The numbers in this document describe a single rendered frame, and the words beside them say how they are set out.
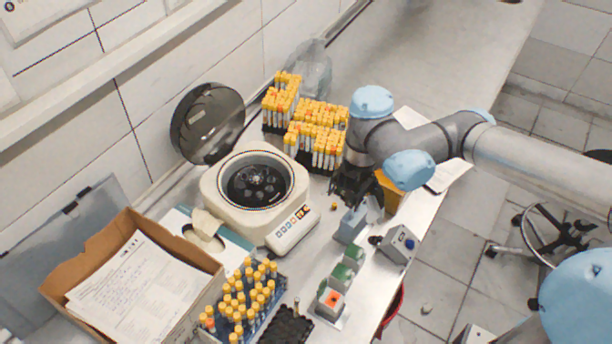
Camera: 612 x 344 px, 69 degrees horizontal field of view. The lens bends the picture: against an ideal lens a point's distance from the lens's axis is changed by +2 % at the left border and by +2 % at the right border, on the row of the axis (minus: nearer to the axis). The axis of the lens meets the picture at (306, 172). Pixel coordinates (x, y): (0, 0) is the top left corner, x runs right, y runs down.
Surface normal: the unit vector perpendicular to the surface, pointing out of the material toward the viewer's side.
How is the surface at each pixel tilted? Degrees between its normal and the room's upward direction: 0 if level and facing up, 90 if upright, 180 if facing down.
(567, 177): 56
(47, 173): 90
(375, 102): 0
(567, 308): 83
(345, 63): 0
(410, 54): 0
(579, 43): 90
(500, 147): 51
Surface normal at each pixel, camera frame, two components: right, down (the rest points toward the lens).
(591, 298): -0.88, 0.24
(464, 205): 0.04, -0.64
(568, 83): -0.52, 0.64
